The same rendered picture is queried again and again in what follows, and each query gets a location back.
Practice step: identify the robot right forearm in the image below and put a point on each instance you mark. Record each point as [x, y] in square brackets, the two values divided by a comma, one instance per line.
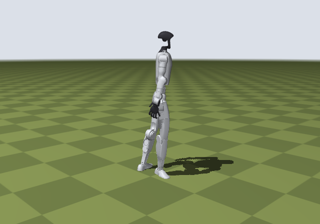
[160, 89]

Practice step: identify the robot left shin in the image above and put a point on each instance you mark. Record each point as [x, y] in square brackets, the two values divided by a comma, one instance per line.
[147, 147]

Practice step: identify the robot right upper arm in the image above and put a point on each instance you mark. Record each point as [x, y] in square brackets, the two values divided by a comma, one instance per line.
[162, 60]

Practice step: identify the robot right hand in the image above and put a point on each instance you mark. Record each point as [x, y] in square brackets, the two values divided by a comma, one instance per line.
[154, 110]

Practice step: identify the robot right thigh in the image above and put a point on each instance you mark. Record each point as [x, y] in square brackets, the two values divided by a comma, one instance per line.
[163, 120]

